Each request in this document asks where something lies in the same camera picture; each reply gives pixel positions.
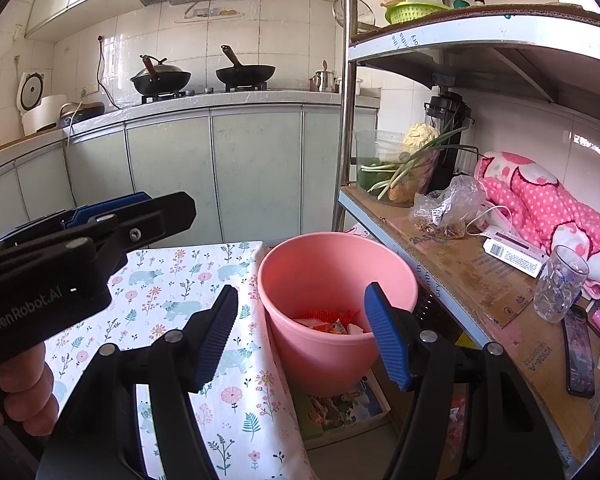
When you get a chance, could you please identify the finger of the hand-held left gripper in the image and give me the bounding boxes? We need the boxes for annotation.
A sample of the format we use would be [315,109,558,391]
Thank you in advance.
[0,191,149,262]
[0,190,197,282]

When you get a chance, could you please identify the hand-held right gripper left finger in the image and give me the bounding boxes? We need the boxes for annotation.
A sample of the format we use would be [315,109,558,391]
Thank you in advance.
[36,284,240,480]

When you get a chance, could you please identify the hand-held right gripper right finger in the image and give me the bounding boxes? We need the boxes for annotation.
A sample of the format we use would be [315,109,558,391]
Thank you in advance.
[363,281,566,480]

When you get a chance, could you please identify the colourful candy wrapper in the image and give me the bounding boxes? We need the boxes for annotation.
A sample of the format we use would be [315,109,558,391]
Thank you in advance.
[312,319,349,336]

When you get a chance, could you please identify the red snack packet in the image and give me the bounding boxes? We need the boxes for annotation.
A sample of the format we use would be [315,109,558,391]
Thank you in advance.
[293,309,352,329]

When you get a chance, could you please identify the pink plastic bucket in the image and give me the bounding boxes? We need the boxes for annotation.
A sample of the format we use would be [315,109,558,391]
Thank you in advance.
[257,231,420,399]

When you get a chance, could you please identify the person's left hand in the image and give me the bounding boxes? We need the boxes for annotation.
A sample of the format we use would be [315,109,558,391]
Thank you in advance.
[0,344,62,439]

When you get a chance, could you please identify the pale green lower cabinets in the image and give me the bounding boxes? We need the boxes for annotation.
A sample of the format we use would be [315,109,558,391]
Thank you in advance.
[0,102,382,262]

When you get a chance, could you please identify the floral bear printed tablecloth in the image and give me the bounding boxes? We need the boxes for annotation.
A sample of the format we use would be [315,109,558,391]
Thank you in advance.
[42,240,317,480]

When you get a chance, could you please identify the colourful picture book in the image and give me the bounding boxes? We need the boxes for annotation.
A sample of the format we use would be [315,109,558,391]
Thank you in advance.
[292,369,392,444]

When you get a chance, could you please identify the dark electric cooker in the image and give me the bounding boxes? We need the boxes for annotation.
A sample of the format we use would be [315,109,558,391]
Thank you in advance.
[58,101,106,129]

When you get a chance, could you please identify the brown cardboard sheet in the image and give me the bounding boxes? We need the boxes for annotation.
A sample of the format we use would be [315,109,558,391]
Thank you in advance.
[347,187,600,462]

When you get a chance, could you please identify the wooden cutting board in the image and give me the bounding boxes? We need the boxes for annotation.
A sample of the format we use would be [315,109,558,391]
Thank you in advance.
[0,129,64,157]

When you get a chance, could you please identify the white rice cooker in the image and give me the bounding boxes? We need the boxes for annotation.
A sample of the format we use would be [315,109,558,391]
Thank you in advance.
[17,70,69,136]

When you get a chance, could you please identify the gas stove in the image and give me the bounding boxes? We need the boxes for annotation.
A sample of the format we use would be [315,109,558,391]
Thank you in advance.
[139,82,271,106]

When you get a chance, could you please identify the black wok with lid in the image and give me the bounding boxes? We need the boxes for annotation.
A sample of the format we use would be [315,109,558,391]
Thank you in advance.
[129,53,192,96]

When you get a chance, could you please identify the plastic bag of nuts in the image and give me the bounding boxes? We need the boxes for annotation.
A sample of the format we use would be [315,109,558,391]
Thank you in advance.
[408,174,489,241]

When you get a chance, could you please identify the white cardboard box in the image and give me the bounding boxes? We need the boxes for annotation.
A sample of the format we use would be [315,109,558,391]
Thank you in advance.
[482,224,551,279]

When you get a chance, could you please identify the black open wok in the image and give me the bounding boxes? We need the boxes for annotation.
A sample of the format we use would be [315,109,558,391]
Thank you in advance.
[215,44,277,86]

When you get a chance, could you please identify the clear container with vegetables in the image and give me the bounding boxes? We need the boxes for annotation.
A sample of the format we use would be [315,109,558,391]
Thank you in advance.
[360,124,481,200]

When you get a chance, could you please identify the glass mug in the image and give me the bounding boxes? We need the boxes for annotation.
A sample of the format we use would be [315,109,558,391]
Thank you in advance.
[532,244,591,324]

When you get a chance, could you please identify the black phone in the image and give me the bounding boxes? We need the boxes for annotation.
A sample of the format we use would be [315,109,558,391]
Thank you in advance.
[562,309,597,400]

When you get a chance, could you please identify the cauliflower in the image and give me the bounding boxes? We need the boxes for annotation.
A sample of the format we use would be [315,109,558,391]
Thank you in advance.
[401,122,441,154]

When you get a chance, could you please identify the steel kettle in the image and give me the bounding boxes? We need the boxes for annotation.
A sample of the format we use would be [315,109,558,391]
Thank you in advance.
[313,59,337,94]

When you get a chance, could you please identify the pink polka dot cloth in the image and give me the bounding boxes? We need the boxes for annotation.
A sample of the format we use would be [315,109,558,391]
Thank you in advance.
[473,149,600,302]

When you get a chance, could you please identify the metal shelf rack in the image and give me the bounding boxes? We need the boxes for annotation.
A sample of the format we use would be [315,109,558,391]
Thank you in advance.
[330,0,600,480]

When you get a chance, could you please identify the black blender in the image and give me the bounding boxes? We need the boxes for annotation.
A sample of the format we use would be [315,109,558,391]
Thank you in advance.
[423,90,476,196]

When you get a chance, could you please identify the green plastic basket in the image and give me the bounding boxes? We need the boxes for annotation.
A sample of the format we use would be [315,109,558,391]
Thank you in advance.
[383,0,451,26]

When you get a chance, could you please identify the white power cable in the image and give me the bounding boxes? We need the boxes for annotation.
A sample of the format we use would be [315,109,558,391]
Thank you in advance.
[64,102,84,147]

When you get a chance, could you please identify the black power cable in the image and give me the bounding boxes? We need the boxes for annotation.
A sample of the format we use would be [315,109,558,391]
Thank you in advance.
[95,34,122,111]

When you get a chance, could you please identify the white charger cable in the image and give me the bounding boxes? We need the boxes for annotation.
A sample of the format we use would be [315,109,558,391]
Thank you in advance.
[464,204,514,237]

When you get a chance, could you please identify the glass wall shelf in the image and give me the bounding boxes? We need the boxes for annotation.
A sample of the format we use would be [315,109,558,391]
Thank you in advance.
[173,0,246,24]

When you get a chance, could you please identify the wire strainer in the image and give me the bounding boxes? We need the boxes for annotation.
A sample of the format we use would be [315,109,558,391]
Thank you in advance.
[332,0,376,34]

